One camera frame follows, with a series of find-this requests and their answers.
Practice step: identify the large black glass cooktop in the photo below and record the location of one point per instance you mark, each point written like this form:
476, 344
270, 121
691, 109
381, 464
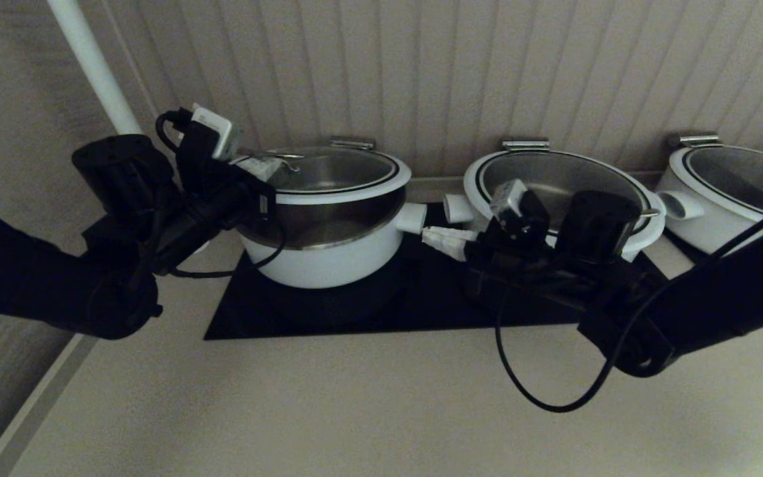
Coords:
368, 311

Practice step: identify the white-rimmed glass pot lid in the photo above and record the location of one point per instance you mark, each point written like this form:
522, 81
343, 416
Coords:
342, 172
739, 175

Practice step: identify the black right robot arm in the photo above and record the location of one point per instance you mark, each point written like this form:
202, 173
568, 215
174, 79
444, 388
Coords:
719, 298

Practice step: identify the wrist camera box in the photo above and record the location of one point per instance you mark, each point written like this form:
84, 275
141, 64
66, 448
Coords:
507, 199
216, 129

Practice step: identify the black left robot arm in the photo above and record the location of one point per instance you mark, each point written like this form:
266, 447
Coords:
17, 278

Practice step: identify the middle white pot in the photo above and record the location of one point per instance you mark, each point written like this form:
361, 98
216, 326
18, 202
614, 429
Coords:
554, 172

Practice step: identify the white pot with steel rim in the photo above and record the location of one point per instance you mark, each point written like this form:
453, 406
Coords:
328, 265

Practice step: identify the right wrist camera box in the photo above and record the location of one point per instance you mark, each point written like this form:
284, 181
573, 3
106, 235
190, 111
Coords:
507, 199

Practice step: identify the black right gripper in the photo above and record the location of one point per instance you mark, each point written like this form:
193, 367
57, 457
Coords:
514, 262

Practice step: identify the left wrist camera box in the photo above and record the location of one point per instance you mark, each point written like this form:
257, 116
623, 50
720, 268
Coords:
216, 129

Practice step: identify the white round pole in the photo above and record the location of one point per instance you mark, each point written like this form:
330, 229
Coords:
93, 66

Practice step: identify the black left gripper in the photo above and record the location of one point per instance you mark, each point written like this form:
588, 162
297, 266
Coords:
216, 189

